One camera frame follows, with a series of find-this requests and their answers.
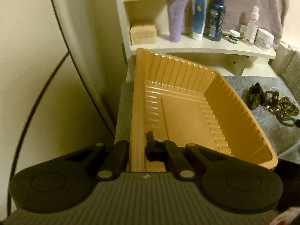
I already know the orange plastic tray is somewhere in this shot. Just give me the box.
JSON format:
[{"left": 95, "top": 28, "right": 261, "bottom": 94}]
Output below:
[{"left": 130, "top": 48, "right": 278, "bottom": 172}]

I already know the black wrist watch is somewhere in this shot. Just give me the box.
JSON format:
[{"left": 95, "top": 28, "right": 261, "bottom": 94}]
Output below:
[{"left": 247, "top": 82, "right": 267, "bottom": 110}]

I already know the dark bead necklace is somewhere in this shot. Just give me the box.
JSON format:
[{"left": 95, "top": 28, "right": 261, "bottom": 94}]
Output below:
[{"left": 263, "top": 87, "right": 300, "bottom": 128}]

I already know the white corner shelf unit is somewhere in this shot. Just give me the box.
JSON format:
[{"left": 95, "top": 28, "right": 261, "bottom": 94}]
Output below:
[{"left": 116, "top": 0, "right": 276, "bottom": 80}]

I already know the small cardboard box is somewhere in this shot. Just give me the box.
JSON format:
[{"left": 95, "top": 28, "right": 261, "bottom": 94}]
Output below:
[{"left": 130, "top": 22, "right": 157, "bottom": 45}]

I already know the small green white jar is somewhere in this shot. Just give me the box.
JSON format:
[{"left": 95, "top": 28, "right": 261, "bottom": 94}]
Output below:
[{"left": 228, "top": 30, "right": 240, "bottom": 44}]

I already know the lilac tube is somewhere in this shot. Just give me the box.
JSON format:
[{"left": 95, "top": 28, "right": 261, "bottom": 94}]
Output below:
[{"left": 166, "top": 0, "right": 187, "bottom": 43}]

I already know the dark blue spray bottle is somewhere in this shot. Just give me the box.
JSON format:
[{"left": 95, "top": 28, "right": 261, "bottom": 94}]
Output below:
[{"left": 207, "top": 0, "right": 226, "bottom": 42}]

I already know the grey checked pillow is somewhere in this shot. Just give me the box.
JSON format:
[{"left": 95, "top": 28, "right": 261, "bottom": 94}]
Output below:
[{"left": 281, "top": 51, "right": 300, "bottom": 102}]

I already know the large white jar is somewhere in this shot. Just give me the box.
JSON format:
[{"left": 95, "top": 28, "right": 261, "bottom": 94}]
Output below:
[{"left": 254, "top": 28, "right": 275, "bottom": 51}]

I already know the clear spray bottle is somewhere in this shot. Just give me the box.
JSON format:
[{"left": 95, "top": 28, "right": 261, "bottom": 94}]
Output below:
[{"left": 244, "top": 6, "right": 259, "bottom": 45}]

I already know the blue white tube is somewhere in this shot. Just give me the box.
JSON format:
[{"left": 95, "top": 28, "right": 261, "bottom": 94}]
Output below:
[{"left": 192, "top": 0, "right": 207, "bottom": 41}]

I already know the mauve towel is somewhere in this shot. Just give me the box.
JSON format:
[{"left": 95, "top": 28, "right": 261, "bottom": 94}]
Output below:
[{"left": 181, "top": 0, "right": 290, "bottom": 49}]

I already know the white oval mirror frame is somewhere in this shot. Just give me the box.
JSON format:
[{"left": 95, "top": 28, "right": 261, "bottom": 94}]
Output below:
[{"left": 51, "top": 0, "right": 116, "bottom": 136}]

